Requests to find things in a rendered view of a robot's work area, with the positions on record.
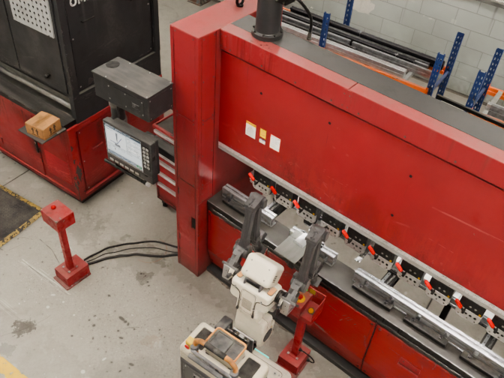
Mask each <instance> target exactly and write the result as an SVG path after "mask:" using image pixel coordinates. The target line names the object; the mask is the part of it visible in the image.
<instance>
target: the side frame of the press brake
mask: <svg viewBox="0 0 504 378"><path fill-rule="evenodd" d="M243 4H244V7H237V6H236V0H225V1H222V2H220V3H218V4H215V5H213V6H211V7H208V8H206V9H204V10H201V11H199V12H197V13H195V14H192V15H190V16H187V17H185V18H184V19H180V20H179V21H177V22H174V23H172V24H170V47H171V69H172V83H173V84H172V99H173V108H172V111H173V133H174V155H175V198H176V220H177V241H178V263H181V264H182V265H183V266H184V267H185V268H187V269H188V270H190V271H191V272H193V273H194V274H195V275H196V276H197V277H199V276H200V275H201V274H202V273H203V272H205V271H206V270H207V266H209V265H210V264H211V263H212V261H211V259H210V256H209V251H208V213H209V210H208V206H209V205H207V200H208V199H210V198H211V197H213V196H214V195H215V194H216V193H218V192H219V191H221V190H222V189H223V186H225V185H226V184H229V185H231V186H233V187H234V188H235V189H237V190H239V191H241V192H242V193H243V194H245V195H247V196H248V197H249V196H250V193H251V192H255V191H256V192H257V193H258V194H261V195H263V193H262V192H260V191H258V190H257V189H255V188H254V186H253V183H251V182H250V176H249V175H248V173H250V172H252V171H253V170H254V169H253V168H251V167H250V166H248V165H247V164H245V163H243V162H241V161H240V160H238V159H236V158H235V157H233V156H232V155H230V154H228V153H226V152H225V151H223V150H221V149H220V148H218V135H219V112H220V89H221V50H222V49H221V48H220V31H221V28H223V27H224V26H227V25H229V24H231V23H233V22H235V21H236V20H240V19H241V18H243V17H246V16H247V15H251V16H252V17H256V15H257V0H244V3H243Z"/></svg>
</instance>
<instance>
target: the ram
mask: <svg viewBox="0 0 504 378"><path fill-rule="evenodd" d="M246 121H249V122H250V123H252V124H254V125H256V134H255V139H254V138H252V137H250V136H248V135H247V134H245V132H246ZM260 128H262V129H263V130H264V131H266V135H265V139H264V138H262V137H261V136H260ZM271 134H272V135H274V136H276V137H277V138H279V139H280V151H279V152H277V151H275V150H274V149H272V148H269V143H270V136H271ZM260 138H261V139H263V140H265V145H264V144H262V143H261V142H260ZM218 141H219V142H220V143H223V144H224V145H225V146H227V147H229V148H231V149H232V150H234V151H236V152H238V153H239V154H240V155H243V156H244V157H246V158H247V159H249V160H251V161H253V162H254V163H255V164H258V165H259V166H261V167H262V168H264V169H266V170H268V171H269V172H271V173H273V174H275V175H276V176H278V177H279V178H281V179H283V180H284V181H286V182H288V183H290V184H291V185H293V186H294V187H296V188H298V189H299V190H301V191H303V192H305V193H306V194H308V195H310V196H311V197H313V198H314V199H316V200H318V201H320V202H321V203H323V204H325V205H326V206H328V207H329V208H331V209H333V210H335V211H336V212H338V213H340V214H342V215H343V216H345V217H346V218H349V219H350V220H351V221H353V222H355V223H357V224H358V225H360V226H361V227H364V228H365V229H366V230H368V231H370V232H372V233H373V234H375V235H377V236H379V237H380V238H381V239H384V240H385V241H387V242H388V243H390V244H392V245H394V246H395V247H396V248H399V249H400V250H402V251H403V252H405V253H407V254H409V255H410V256H412V257H414V258H416V259H417V260H419V261H420V262H422V263H424V264H425V265H427V266H429V267H431V268H432V269H434V270H435V271H437V272H439V273H440V274H442V275H444V276H446V277H447V278H449V279H451V280H452V281H454V282H455V283H457V284H459V285H461V286H462V287H464V288H466V289H467V290H469V291H470V292H472V293H474V294H476V295H477V296H479V297H481V298H483V299H484V300H486V301H487V302H490V303H491V304H492V305H494V306H496V307H498V308H499V309H501V310H502V311H504V190H503V189H502V188H500V187H497V186H496V185H494V184H491V183H490V182H488V181H485V180H484V179H482V178H479V177H478V176H476V175H473V174H472V173H470V172H467V171H466V170H464V169H461V168H460V167H458V166H455V165H454V164H452V163H449V162H448V161H446V160H443V159H442V158H440V157H437V156H436V155H434V154H431V153H430V152H428V151H425V150H424V149H422V148H419V147H418V146H416V145H413V144H412V143H410V142H407V141H406V140H404V139H401V138H400V137H398V136H395V135H394V134H392V133H389V132H388V131H386V130H383V129H382V128H379V127H377V126H375V125H373V124H371V123H369V122H367V121H365V120H363V119H361V118H359V117H357V116H355V115H353V114H351V113H349V112H347V111H345V110H344V109H341V108H339V107H337V106H335V105H333V104H331V103H329V102H327V101H325V100H323V99H321V98H319V97H317V96H315V95H313V94H311V93H309V92H307V91H305V90H303V89H301V88H299V87H297V86H295V85H293V84H291V83H289V82H287V81H285V80H283V79H281V78H279V77H277V76H275V75H273V74H271V73H269V72H267V71H265V70H263V69H261V68H259V67H257V66H255V65H253V64H251V63H249V62H247V61H245V60H243V59H241V58H239V57H237V56H235V55H232V54H230V53H228V52H226V51H224V50H221V67H220V112H219V135H218ZM218 148H219V149H221V150H223V151H225V152H226V153H228V154H229V155H232V156H233V157H234V158H236V159H238V160H240V161H241V162H243V163H244V164H247V165H248V166H249V167H251V168H253V169H255V170H256V171H258V172H259V173H262V174H263V175H264V176H266V177H268V178H269V179H271V180H272V181H274V182H276V183H278V184H279V185H281V186H283V187H284V188H286V189H287V190H289V191H291V192H293V193H294V194H296V195H298V196H299V197H301V198H302V199H304V200H306V201H308V202H309V203H311V204H313V205H314V206H316V207H317V208H319V209H321V210H323V211H324V212H326V213H327V214H329V215H331V216H332V217H334V218H336V219H338V220H339V221H341V222H342V223H344V224H346V225H347V226H349V227H351V228H353V229H354V230H356V231H357V232H359V233H361V234H362V235H364V236H366V237H368V238H369V239H371V240H372V241H374V242H376V243H377V244H379V245H381V246H382V247H384V248H385V249H387V250H389V251H391V252H392V253H393V254H396V255H397V256H399V257H400V258H402V259H404V260H406V261H407V262H408V263H411V264H412V265H414V266H415V267H417V268H419V269H421V270H422V271H423V272H426V273H427V274H429V275H430V276H432V277H434V278H436V279H437V280H438V281H440V282H442V283H444V284H445V285H447V286H448V287H451V288H452V289H453V290H455V291H457V292H459V293H460V294H462V295H463V296H466V297H467V298H468V299H470V300H472V301H474V302H475V303H477V304H478V305H481V306H482V307H483V308H485V309H487V310H489V311H490V312H492V313H493V314H495V315H497V316H498V317H500V318H502V319H503V320H504V316H503V315H502V314H501V313H498V312H497V311H495V310H494V309H492V308H490V307H488V306H487V305H486V304H483V303H482V302H480V301H479V300H477V299H475V298H473V297H472V296H471V295H468V294H467V293H465V292H464V291H462V290H460V289H458V288H457V287H456V286H453V285H452V284H450V283H449V282H447V281H445V280H443V279H442V278H441V277H438V276H437V275H435V274H434V273H432V272H430V271H428V270H427V269H426V268H423V267H422V266H420V265H419V264H417V263H415V262H413V261H412V260H410V259H408V258H406V257H405V256H403V255H402V254H400V253H398V252H397V251H395V250H393V249H391V248H390V247H388V246H387V245H385V244H383V243H382V242H380V241H378V240H376V239H375V238H373V237H372V236H370V235H368V234H367V233H365V232H363V231H361V230H360V229H358V228H357V227H355V226H353V225H352V224H350V223H348V222H346V221H345V220H343V219H342V218H340V217H338V216H337V215H335V214H333V213H331V212H330V211H328V210H327V209H325V208H323V207H322V206H320V205H318V204H316V203H315V202H313V201H312V200H310V199H308V198H307V197H305V196H303V195H301V194H300V193H298V192H297V191H295V190H293V189H292V188H290V187H288V186H286V185H285V184H283V183H282V182H280V181H278V180H277V179H275V178H273V177H271V176H270V175H268V174H267V173H265V172H263V171H262V170H260V169H258V168H256V167H255V166H253V165H252V164H250V163H248V162H247V161H245V160H243V159H241V158H240V157H238V156H237V155H235V154H233V153H232V152H230V151H228V150H226V149H225V148H223V147H222V146H220V145H218Z"/></svg>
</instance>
